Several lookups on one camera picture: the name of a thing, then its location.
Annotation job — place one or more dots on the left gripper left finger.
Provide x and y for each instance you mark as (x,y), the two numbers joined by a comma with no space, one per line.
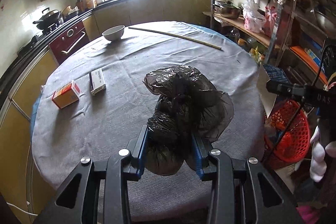
(76,200)

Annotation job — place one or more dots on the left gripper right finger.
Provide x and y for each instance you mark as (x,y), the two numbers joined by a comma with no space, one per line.
(243,191)

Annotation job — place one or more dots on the black plastic bag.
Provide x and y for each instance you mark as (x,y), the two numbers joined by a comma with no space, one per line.
(188,104)

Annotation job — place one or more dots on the orange white medicine box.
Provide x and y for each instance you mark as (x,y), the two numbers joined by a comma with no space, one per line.
(66,95)

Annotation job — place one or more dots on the white black small box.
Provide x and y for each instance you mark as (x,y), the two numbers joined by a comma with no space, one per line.
(97,81)

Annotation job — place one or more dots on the metal kitchen shelf rack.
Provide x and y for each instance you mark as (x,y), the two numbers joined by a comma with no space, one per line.
(278,42)

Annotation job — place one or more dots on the white gloved hand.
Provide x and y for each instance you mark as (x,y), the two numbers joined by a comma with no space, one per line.
(318,164)

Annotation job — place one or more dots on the red plastic mesh basket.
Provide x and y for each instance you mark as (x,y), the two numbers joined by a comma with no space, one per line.
(295,144)

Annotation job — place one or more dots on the grey tablecloth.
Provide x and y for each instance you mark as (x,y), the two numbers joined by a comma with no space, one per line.
(99,126)

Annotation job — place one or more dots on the pink white plastic bag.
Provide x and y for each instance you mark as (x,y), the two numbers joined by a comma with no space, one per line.
(255,21)

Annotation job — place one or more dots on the steel pot on shelf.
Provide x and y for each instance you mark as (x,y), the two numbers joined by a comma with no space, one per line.
(228,11)

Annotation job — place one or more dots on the long wooden stick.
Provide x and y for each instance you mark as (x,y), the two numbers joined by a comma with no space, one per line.
(177,36)

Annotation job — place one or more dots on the dark red built-in oven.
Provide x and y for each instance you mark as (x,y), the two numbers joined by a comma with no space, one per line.
(68,42)

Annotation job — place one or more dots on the white ceramic bowl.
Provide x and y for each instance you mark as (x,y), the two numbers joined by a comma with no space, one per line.
(113,34)

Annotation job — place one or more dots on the black wok with lid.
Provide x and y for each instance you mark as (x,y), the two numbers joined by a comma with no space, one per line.
(49,18)

